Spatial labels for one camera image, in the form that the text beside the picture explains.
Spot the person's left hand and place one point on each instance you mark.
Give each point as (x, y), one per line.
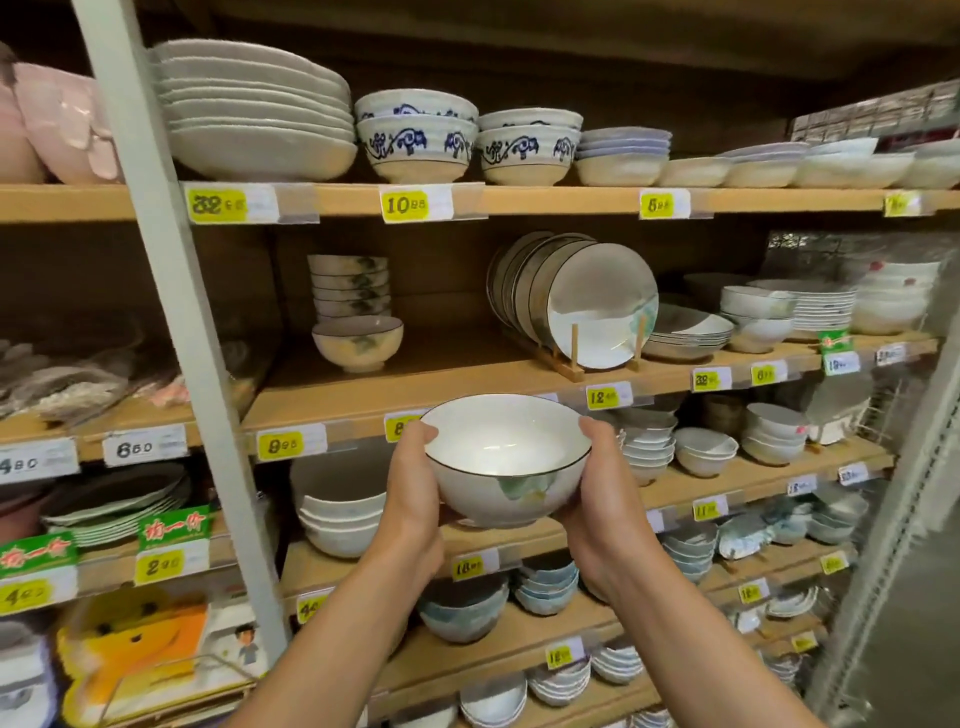
(409, 517)

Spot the person's right hand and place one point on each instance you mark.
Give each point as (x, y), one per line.
(611, 525)

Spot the medium floral bowls stack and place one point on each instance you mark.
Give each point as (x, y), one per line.
(356, 352)

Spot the person's left forearm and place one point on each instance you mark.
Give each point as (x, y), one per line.
(337, 652)

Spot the person's right forearm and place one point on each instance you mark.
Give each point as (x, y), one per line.
(697, 660)

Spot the stack of large white bowls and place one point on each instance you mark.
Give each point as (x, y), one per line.
(341, 517)

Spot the row of blue grey bowls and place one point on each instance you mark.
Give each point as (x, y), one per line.
(544, 592)

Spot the stack of large white dishes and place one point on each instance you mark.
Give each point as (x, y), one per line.
(262, 154)

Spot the yellow price tag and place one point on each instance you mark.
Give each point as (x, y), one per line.
(656, 205)
(705, 379)
(469, 568)
(397, 427)
(309, 607)
(405, 205)
(705, 510)
(763, 373)
(279, 445)
(559, 656)
(900, 204)
(217, 205)
(602, 397)

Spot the wooden plate rack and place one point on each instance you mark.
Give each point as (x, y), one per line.
(574, 352)

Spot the row of black-rimmed floral plates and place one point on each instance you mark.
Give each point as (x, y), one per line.
(600, 300)

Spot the green sign price tag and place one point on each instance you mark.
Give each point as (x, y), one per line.
(836, 341)
(30, 596)
(161, 566)

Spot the white price tag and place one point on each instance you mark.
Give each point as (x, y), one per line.
(142, 448)
(37, 463)

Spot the stack of pale green plates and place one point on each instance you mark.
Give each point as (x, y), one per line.
(112, 510)

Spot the yellow bear divided plate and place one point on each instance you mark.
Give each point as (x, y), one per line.
(135, 645)

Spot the blue patterned white bowl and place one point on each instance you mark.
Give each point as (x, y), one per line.
(529, 118)
(416, 169)
(525, 172)
(416, 100)

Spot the white divided kids plate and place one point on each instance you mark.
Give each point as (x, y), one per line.
(26, 682)

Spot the row of patterned boxes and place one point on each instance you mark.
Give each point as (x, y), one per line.
(877, 112)

